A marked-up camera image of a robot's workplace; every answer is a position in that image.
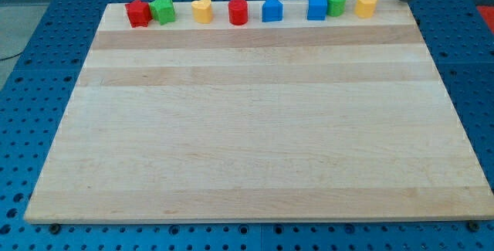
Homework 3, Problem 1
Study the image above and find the wooden board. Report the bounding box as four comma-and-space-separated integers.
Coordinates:
24, 0, 493, 224

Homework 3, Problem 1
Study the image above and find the green star block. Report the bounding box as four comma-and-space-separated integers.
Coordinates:
149, 0, 176, 25

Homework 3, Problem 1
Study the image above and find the red cylinder block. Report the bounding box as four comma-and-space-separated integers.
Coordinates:
228, 0, 249, 25

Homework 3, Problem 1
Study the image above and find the yellow hexagon block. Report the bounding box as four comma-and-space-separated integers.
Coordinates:
354, 0, 379, 19

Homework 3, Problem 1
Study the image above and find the yellow heart block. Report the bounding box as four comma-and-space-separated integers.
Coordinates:
191, 0, 213, 24

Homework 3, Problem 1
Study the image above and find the red star block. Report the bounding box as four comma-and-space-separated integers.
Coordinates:
124, 0, 152, 28

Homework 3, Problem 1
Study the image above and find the blue cube block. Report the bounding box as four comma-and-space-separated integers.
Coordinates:
306, 0, 327, 21

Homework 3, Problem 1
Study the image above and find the green cylinder block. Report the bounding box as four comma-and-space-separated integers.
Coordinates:
327, 0, 346, 17

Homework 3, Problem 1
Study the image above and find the blue triangle block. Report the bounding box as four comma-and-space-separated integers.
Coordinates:
262, 0, 283, 22

